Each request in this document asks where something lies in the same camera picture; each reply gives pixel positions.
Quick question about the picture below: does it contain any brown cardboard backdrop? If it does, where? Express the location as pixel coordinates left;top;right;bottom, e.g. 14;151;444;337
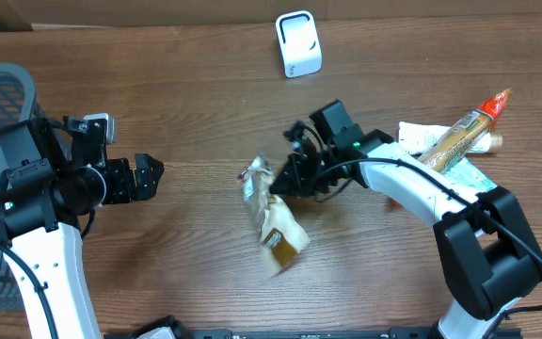
0;0;542;30

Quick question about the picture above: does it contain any teal wet wipes packet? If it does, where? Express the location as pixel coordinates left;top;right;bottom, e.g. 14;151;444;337
444;157;497;192

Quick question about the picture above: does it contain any orange spaghetti packet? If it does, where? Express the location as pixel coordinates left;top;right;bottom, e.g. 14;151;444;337
418;89;512;174

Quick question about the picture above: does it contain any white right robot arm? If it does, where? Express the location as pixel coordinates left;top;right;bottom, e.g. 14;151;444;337
271;121;542;338

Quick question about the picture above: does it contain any white barcode scanner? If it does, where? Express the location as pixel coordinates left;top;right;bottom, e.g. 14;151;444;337
275;10;323;78

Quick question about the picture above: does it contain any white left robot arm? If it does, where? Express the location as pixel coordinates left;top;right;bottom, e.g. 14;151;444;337
0;114;164;338

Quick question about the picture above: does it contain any beige plastic pouch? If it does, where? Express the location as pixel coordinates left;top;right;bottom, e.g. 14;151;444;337
237;155;311;277

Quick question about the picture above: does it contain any white Pantene tube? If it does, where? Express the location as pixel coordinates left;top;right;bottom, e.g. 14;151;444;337
398;121;503;155

